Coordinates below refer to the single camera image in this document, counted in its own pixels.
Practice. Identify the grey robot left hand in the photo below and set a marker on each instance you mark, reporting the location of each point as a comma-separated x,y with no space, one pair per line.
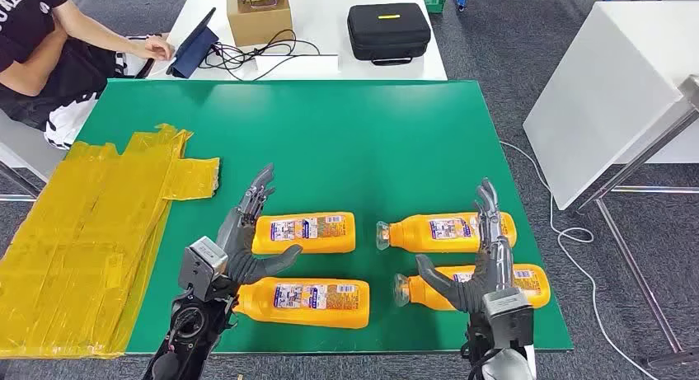
240,257

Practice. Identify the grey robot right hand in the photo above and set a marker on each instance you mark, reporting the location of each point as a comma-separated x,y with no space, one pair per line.
494,268

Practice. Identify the orange detergent bottle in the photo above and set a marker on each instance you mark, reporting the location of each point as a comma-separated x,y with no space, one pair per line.
532,290
306,241
415,241
306,314

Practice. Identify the flat white box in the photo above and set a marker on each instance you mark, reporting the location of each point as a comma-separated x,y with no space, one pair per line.
297,66

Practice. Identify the large white table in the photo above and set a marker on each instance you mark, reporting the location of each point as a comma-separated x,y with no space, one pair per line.
600,93

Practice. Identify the tablet in dark blue case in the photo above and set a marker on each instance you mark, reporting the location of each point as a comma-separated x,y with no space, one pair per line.
191,52

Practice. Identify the brown cardboard box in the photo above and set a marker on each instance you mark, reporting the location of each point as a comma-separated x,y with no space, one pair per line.
259,25

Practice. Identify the grey bench seat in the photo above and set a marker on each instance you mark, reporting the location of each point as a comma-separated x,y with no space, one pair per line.
16,143

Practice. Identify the black carrying case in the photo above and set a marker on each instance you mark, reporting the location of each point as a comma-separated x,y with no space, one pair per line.
387,30

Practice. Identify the person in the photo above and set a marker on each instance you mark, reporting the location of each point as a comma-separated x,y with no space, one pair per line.
33,50

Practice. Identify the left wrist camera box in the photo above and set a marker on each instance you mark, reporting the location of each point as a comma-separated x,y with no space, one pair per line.
199,265

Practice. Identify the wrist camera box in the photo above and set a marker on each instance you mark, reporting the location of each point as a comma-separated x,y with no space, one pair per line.
199,265
508,317

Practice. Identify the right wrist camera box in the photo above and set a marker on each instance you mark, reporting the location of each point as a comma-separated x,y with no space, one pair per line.
508,317

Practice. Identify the metal table frame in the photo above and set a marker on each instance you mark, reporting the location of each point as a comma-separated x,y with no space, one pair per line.
639,158

